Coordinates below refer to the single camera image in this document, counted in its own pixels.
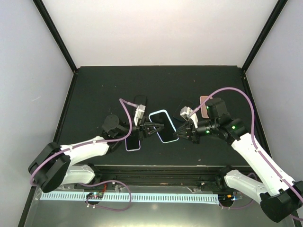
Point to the phone in lilac case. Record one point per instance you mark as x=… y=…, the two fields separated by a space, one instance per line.
x=132 y=143

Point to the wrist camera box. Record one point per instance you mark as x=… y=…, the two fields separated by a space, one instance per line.
x=189 y=115
x=139 y=113

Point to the left black frame post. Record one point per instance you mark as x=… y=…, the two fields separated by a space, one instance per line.
x=39 y=4

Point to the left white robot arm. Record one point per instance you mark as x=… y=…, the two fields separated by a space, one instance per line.
x=57 y=165

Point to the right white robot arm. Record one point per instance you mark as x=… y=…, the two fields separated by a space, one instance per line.
x=278 y=194

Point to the phone in black case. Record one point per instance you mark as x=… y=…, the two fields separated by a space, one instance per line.
x=141 y=100

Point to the white slotted cable duct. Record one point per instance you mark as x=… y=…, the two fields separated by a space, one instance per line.
x=134 y=197

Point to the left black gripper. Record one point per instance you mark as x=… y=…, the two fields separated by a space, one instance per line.
x=142 y=130

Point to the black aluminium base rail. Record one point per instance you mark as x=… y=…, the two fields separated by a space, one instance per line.
x=206 y=178

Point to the right small circuit board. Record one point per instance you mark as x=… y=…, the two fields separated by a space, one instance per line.
x=230 y=197

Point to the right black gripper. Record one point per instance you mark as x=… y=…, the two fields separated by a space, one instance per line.
x=191 y=132

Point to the small circuit board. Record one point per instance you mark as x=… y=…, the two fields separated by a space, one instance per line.
x=94 y=196
x=230 y=197

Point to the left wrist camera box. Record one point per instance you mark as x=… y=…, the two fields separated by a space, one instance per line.
x=139 y=113

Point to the right black frame post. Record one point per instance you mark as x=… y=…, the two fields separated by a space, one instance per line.
x=275 y=13

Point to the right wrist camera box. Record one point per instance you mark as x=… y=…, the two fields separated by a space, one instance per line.
x=189 y=115

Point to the pink phone case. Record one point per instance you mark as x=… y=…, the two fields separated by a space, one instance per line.
x=204 y=112

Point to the black frame post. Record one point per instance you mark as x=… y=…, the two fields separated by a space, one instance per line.
x=39 y=4
x=275 y=13

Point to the left small circuit board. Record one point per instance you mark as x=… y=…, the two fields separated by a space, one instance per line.
x=94 y=196

